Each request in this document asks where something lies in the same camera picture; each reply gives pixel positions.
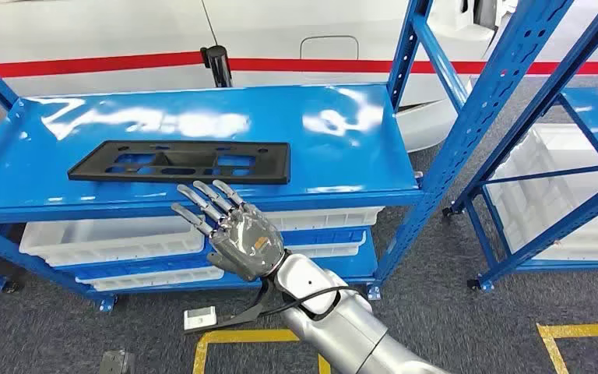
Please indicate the white car body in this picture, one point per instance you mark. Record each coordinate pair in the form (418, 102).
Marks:
(123, 31)

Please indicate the black plastic car part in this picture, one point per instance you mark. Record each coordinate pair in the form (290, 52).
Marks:
(276, 162)

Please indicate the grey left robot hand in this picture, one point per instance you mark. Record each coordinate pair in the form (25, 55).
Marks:
(117, 364)

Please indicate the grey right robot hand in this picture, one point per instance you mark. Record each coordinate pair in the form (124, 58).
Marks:
(247, 242)

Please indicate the black stanchion post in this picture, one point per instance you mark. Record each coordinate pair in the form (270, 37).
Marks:
(217, 64)

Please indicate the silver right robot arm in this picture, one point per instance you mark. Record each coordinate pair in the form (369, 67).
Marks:
(350, 330)

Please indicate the large white plastic crate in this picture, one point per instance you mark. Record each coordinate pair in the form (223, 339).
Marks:
(546, 170)

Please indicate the red barrier belt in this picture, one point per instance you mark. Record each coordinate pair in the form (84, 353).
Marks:
(98, 63)

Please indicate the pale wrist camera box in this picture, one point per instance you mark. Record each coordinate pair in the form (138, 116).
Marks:
(200, 318)

